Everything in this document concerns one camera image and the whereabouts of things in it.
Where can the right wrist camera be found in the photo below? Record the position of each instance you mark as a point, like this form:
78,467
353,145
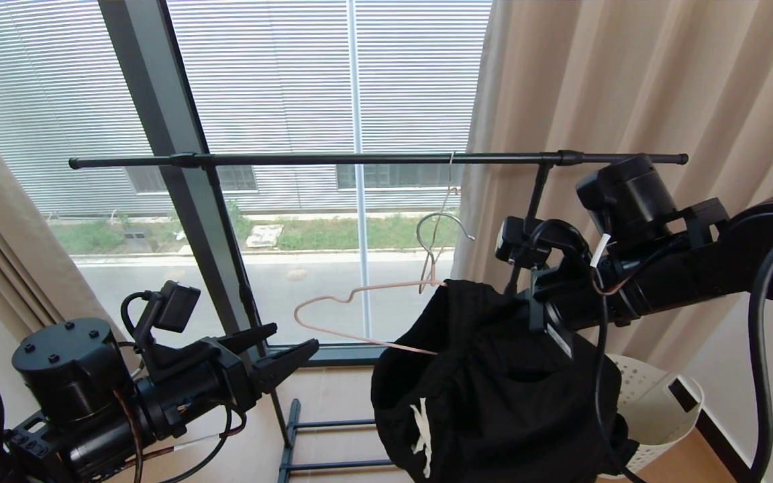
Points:
517,241

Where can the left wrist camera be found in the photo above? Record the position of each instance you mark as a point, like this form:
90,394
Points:
178,305

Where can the white laundry basket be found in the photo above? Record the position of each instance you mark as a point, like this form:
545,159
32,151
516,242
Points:
655,402

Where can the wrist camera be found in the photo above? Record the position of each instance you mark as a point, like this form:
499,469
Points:
178,305
517,241

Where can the window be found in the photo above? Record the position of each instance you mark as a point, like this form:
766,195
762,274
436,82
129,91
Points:
279,80

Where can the black clothes rack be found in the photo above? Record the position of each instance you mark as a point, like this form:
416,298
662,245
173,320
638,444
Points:
292,159

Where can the pink clothes hanger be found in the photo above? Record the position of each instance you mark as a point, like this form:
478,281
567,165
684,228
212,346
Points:
386,287
451,168

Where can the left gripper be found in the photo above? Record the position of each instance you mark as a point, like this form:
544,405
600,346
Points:
185,399

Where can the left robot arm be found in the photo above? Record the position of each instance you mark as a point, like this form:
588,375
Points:
71,369

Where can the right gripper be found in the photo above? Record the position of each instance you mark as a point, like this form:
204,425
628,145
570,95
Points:
588,298

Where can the black shorts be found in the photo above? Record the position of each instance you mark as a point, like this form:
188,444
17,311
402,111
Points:
494,389

